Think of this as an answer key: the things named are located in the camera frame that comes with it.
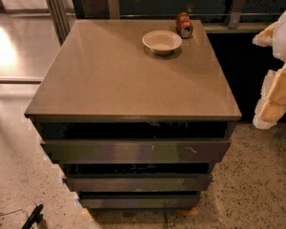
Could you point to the grey drawer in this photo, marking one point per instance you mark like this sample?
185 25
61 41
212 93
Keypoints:
135 152
198 182
142 202

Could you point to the grey top drawer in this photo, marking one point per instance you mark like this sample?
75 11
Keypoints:
135 152

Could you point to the orange soda can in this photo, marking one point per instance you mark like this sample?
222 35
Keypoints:
184 26

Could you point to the black tool on floor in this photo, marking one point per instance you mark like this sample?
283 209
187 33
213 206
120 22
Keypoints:
35 217

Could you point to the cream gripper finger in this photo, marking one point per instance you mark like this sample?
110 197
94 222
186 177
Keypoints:
271 107
265 37

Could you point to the grey bottom drawer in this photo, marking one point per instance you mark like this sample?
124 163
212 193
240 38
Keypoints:
142 202

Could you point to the grey drawer cabinet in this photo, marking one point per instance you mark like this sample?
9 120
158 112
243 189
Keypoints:
105 84

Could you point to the white bowl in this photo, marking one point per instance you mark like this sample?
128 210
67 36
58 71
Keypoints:
162 42

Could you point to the grey middle drawer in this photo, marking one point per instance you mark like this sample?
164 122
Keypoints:
198 182

